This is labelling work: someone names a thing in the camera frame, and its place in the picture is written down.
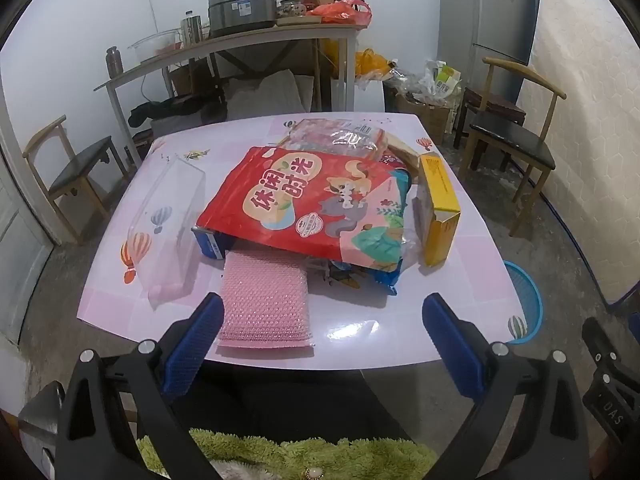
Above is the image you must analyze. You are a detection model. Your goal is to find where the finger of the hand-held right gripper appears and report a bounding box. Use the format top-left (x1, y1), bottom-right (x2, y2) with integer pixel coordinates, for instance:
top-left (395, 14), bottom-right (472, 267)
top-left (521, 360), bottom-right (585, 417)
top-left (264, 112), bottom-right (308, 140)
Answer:
top-left (581, 316), bottom-right (640, 391)

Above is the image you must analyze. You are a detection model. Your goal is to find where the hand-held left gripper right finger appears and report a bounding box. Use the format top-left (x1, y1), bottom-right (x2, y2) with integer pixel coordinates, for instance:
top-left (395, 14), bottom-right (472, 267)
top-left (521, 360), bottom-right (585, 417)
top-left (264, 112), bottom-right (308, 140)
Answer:
top-left (422, 292), bottom-right (591, 480)

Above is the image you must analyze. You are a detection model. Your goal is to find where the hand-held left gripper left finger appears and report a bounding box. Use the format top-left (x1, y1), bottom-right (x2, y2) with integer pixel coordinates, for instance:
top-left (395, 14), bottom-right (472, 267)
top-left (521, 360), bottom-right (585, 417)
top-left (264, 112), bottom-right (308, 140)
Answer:
top-left (52, 292), bottom-right (226, 480)

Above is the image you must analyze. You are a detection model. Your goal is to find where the pink bubble mailer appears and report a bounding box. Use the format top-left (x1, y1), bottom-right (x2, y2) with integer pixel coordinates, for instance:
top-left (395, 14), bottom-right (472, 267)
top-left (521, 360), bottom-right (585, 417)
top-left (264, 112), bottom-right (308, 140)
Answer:
top-left (216, 251), bottom-right (317, 359)

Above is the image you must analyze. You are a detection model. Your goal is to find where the blue plastic basket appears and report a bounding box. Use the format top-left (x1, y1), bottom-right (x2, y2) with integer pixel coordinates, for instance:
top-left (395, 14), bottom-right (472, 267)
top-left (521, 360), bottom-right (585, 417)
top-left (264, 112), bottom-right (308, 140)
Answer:
top-left (501, 260), bottom-right (544, 345)

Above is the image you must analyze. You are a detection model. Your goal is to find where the blue snack bag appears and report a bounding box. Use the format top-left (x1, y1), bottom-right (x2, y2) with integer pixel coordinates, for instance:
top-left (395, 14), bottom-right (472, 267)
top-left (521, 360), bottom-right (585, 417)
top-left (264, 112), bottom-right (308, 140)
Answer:
top-left (320, 167), bottom-right (413, 297)

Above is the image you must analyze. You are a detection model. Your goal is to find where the blue and white carton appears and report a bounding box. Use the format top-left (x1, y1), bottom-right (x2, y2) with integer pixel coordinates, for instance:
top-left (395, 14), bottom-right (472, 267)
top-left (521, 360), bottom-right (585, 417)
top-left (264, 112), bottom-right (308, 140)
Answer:
top-left (191, 226), bottom-right (232, 261)

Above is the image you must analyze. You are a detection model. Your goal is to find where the clear plastic box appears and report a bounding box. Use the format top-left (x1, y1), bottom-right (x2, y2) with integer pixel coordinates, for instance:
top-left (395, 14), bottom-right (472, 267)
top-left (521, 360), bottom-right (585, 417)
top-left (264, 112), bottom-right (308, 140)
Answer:
top-left (127, 154), bottom-right (207, 307)

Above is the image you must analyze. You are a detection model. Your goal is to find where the yellow cardboard box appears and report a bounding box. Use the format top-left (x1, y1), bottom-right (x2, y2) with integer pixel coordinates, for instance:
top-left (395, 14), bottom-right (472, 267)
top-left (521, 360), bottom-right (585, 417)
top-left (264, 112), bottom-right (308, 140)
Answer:
top-left (411, 151), bottom-right (462, 267)

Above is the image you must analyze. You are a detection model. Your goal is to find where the red snack bag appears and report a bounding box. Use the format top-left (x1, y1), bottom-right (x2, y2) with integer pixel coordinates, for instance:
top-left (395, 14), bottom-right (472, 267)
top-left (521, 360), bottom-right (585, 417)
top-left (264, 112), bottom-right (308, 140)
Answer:
top-left (196, 146), bottom-right (412, 275)

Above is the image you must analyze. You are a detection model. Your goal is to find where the clear red-printed plastic wrapper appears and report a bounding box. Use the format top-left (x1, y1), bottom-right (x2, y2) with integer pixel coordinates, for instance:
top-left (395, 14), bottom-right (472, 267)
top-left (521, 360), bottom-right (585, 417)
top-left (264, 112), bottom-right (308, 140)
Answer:
top-left (285, 118), bottom-right (388, 161)

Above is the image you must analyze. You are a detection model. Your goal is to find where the wooden chair with dark seat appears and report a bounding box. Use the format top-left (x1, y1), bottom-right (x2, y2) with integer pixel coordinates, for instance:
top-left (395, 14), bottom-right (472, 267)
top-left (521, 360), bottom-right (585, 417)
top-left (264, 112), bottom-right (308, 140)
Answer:
top-left (22, 114), bottom-right (130, 247)
top-left (457, 56), bottom-right (567, 237)

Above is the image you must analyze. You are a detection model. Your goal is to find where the white mattress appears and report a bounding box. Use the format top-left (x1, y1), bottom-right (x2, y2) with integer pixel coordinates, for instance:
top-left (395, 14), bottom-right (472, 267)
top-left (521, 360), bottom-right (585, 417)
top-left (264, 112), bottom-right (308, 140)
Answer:
top-left (515, 0), bottom-right (640, 307)

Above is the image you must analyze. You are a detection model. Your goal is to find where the brown cardboard box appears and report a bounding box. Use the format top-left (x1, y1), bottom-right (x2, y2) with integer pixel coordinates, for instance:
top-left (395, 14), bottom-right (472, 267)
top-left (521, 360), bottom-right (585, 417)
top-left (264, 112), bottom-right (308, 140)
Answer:
top-left (395, 95), bottom-right (453, 145)
top-left (167, 62), bottom-right (214, 97)

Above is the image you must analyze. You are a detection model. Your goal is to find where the black clothing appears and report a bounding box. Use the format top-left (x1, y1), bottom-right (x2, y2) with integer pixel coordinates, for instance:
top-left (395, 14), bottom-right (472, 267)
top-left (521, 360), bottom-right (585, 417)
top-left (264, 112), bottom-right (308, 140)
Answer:
top-left (128, 94), bottom-right (223, 129)

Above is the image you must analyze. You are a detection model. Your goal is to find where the grey pillow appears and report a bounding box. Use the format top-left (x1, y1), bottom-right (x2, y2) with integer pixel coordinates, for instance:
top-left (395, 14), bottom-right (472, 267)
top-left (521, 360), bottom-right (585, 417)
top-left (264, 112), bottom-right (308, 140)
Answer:
top-left (221, 68), bottom-right (312, 122)

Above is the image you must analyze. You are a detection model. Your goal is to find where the pile of plastic bags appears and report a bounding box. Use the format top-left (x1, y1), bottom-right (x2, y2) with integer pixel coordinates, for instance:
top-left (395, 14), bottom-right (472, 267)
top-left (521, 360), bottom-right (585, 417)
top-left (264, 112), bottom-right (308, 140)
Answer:
top-left (387, 59), bottom-right (466, 107)

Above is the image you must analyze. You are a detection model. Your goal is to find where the steel thermos bottle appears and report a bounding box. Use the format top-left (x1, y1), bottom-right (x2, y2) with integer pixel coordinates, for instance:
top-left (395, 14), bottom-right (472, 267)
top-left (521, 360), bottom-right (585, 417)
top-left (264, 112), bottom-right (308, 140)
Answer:
top-left (105, 46), bottom-right (125, 80)

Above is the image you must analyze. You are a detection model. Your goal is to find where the yellow plastic bag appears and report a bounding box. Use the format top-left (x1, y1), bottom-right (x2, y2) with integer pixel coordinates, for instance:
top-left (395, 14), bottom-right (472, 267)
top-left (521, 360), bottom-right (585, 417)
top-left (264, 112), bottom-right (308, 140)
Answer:
top-left (354, 48), bottom-right (393, 82)

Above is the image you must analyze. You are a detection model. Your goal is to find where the wooden side table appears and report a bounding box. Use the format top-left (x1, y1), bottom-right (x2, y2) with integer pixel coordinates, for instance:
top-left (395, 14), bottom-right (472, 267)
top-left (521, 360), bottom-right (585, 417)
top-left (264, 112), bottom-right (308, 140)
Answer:
top-left (94, 21), bottom-right (368, 171)

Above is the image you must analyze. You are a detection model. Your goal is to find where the steel cup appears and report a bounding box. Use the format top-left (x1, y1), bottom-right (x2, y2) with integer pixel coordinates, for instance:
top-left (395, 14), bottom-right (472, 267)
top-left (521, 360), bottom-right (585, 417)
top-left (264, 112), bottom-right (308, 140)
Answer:
top-left (180, 13), bottom-right (202, 47)

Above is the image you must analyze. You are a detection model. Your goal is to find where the grey refrigerator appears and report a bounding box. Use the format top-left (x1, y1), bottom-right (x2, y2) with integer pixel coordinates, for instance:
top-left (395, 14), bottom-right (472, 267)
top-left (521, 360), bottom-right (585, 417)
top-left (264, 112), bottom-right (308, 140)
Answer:
top-left (439, 0), bottom-right (537, 83)

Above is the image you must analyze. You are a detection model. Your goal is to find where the grey rice cooker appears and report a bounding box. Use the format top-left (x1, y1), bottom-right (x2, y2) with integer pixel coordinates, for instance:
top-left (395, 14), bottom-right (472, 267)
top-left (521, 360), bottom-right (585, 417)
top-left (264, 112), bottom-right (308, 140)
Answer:
top-left (207, 0), bottom-right (279, 37)

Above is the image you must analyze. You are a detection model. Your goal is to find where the red plastic bag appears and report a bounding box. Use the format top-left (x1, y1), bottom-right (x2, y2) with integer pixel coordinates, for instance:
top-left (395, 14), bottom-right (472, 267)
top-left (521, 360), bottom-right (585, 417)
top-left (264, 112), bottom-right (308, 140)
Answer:
top-left (306, 0), bottom-right (374, 27)

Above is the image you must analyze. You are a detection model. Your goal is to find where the blue cable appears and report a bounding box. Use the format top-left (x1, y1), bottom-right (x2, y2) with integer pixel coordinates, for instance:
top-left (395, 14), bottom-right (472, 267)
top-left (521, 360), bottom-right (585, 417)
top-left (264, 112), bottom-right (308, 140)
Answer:
top-left (542, 192), bottom-right (618, 308)

